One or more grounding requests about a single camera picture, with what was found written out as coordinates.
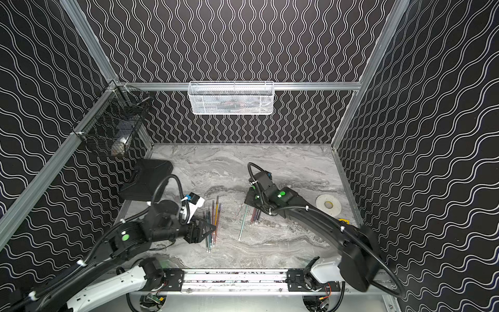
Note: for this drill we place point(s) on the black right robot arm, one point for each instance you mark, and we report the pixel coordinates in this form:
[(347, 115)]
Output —
[(358, 261)]

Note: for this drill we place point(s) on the white wire basket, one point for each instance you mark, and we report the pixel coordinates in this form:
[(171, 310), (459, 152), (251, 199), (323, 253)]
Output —
[(231, 102)]

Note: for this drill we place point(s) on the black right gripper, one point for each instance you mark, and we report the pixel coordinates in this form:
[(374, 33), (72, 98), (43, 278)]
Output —
[(249, 200)]

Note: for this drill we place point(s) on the aluminium left side rail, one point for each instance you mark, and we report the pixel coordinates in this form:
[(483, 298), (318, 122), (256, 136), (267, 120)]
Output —
[(24, 204)]

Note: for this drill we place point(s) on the black wire basket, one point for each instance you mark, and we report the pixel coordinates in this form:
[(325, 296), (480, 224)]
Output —
[(111, 132)]

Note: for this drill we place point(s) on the aluminium corner post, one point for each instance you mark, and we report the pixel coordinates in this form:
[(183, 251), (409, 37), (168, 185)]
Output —
[(82, 26), (386, 35)]

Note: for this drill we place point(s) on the aluminium corner post right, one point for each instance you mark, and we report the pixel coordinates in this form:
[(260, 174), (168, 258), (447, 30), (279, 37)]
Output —
[(386, 35)]

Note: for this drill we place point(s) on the aluminium back rail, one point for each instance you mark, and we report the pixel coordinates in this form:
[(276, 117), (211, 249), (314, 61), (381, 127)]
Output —
[(246, 85)]

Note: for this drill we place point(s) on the aluminium corner post left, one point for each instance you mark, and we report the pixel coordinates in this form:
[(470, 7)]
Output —
[(82, 26)]

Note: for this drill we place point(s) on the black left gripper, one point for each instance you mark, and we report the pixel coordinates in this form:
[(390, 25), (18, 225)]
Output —
[(194, 232)]

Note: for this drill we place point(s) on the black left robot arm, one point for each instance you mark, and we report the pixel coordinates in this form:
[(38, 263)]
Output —
[(168, 218)]

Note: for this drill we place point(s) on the white tape roll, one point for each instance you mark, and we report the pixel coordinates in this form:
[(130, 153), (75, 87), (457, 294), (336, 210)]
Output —
[(329, 204)]

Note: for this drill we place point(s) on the black plastic case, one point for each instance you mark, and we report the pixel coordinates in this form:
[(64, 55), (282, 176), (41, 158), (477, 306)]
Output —
[(146, 176)]

